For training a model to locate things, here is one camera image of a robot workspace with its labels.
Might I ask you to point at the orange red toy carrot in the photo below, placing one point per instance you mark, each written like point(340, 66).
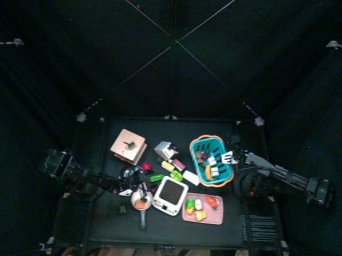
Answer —
point(211, 201)

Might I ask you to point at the small white grey toy appliance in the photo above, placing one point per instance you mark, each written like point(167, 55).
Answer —
point(164, 150)

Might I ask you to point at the purple toy food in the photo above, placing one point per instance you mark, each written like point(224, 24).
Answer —
point(204, 155)

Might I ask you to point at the yellow toy block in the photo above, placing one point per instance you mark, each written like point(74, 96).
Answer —
point(167, 165)

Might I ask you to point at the green yellow toy corn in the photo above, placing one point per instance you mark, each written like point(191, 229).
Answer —
point(189, 206)

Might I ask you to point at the light green toy vegetable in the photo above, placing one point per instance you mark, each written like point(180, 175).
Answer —
point(176, 175)

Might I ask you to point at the brown toy food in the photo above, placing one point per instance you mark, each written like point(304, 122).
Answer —
point(199, 155)

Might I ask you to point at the dark green toy vegetable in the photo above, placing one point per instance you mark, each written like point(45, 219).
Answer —
point(156, 177)

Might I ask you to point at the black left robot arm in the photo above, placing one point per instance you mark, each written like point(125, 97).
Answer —
point(84, 177)

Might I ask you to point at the white flat toy card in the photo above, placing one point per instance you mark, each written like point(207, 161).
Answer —
point(191, 177)

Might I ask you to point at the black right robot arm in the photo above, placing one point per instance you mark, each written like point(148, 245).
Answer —
point(284, 176)

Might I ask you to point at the maroon pink toy block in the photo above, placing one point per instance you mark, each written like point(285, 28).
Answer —
point(179, 164)

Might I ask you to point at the red toy strawberry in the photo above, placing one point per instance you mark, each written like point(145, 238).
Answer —
point(145, 166)

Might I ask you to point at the pink wooden toy box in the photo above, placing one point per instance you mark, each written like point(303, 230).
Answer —
point(126, 145)

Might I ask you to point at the orange yellow toy banana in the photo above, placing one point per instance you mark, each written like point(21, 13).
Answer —
point(207, 173)

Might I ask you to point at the white toy egg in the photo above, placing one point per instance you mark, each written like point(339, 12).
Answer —
point(197, 204)

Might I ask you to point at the yellow toy cheese slice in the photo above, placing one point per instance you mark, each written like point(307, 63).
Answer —
point(200, 216)

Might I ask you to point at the teal basket with orange rim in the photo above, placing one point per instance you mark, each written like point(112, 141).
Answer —
point(208, 148)

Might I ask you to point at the pink plastic tray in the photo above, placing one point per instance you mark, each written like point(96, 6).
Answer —
point(212, 216)

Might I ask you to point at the orange toy food piece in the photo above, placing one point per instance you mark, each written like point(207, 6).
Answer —
point(141, 204)

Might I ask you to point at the grey frame clamp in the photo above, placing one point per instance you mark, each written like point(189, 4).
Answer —
point(259, 121)
point(332, 44)
point(169, 117)
point(80, 117)
point(16, 42)

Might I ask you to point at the white toy stove black top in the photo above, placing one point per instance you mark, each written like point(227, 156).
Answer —
point(171, 194)

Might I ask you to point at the white toy cube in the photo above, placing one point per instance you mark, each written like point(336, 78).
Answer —
point(213, 171)
point(211, 161)

